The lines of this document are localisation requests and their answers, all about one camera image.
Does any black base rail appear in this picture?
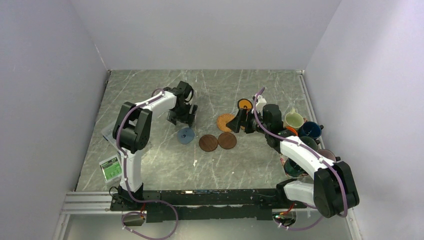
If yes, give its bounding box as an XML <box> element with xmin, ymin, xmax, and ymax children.
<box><xmin>110</xmin><ymin>188</ymin><xmax>306</xmax><ymax>223</ymax></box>

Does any dark teal mug lower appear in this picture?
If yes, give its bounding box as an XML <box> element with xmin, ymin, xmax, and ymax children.
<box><xmin>283</xmin><ymin>158</ymin><xmax>308</xmax><ymax>178</ymax></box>

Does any cream green mug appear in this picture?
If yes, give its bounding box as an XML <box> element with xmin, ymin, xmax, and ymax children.
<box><xmin>283</xmin><ymin>107</ymin><xmax>305</xmax><ymax>131</ymax></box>

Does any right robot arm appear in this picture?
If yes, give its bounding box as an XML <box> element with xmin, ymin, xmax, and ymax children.
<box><xmin>226</xmin><ymin>104</ymin><xmax>360</xmax><ymax>218</ymax></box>

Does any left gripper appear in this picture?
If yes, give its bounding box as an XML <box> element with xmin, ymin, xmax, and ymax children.
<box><xmin>167</xmin><ymin>102</ymin><xmax>198</xmax><ymax>128</ymax></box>

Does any pink mauve mug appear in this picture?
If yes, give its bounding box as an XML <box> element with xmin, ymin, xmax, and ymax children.
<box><xmin>317</xmin><ymin>149</ymin><xmax>341</xmax><ymax>162</ymax></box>

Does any green label plastic box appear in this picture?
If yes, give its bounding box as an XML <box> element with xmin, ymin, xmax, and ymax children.
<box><xmin>99</xmin><ymin>154</ymin><xmax>122</xmax><ymax>183</ymax></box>

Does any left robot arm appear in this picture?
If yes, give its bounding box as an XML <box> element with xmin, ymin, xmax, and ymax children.
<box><xmin>112</xmin><ymin>81</ymin><xmax>198</xmax><ymax>210</ymax></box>

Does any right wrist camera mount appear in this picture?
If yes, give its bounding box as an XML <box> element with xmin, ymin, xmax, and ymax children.
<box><xmin>253</xmin><ymin>95</ymin><xmax>267</xmax><ymax>115</ymax></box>

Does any navy blue mug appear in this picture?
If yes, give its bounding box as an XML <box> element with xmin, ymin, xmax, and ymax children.
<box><xmin>297</xmin><ymin>121</ymin><xmax>324</xmax><ymax>140</ymax></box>

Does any blue round coaster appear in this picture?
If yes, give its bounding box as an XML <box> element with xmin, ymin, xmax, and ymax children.
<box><xmin>177</xmin><ymin>127</ymin><xmax>196</xmax><ymax>145</ymax></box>

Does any clear plastic screw box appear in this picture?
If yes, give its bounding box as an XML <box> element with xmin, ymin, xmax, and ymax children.
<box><xmin>101</xmin><ymin>122</ymin><xmax>116</xmax><ymax>145</ymax></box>

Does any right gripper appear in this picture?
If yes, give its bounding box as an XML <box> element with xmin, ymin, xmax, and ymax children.
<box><xmin>226</xmin><ymin>108</ymin><xmax>270</xmax><ymax>135</ymax></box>

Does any woven orange coaster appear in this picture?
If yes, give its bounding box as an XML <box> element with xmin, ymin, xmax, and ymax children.
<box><xmin>216</xmin><ymin>113</ymin><xmax>235</xmax><ymax>132</ymax></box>

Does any dark wooden coaster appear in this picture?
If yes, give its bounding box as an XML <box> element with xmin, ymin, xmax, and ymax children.
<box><xmin>217</xmin><ymin>132</ymin><xmax>237</xmax><ymax>150</ymax></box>
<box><xmin>198</xmin><ymin>134</ymin><xmax>218</xmax><ymax>152</ymax></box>

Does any dark green mug upper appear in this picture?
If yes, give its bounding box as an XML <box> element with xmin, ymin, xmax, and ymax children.
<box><xmin>300</xmin><ymin>136</ymin><xmax>321</xmax><ymax>151</ymax></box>

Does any orange black cup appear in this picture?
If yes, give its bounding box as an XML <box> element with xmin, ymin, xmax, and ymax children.
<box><xmin>237</xmin><ymin>98</ymin><xmax>253</xmax><ymax>110</ymax></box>

